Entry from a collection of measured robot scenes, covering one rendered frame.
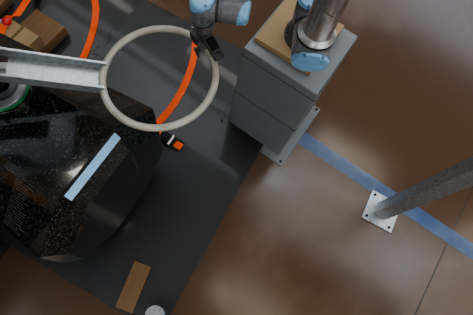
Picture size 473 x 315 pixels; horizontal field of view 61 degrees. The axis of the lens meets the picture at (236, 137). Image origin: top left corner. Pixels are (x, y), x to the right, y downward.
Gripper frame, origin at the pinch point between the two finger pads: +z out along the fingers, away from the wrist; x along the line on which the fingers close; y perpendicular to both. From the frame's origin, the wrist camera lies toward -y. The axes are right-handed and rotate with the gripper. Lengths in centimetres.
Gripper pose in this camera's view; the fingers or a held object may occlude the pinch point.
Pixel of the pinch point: (207, 58)
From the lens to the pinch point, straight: 180.0
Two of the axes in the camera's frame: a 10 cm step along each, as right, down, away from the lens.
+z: -0.4, 3.6, 9.3
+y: -5.5, -7.9, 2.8
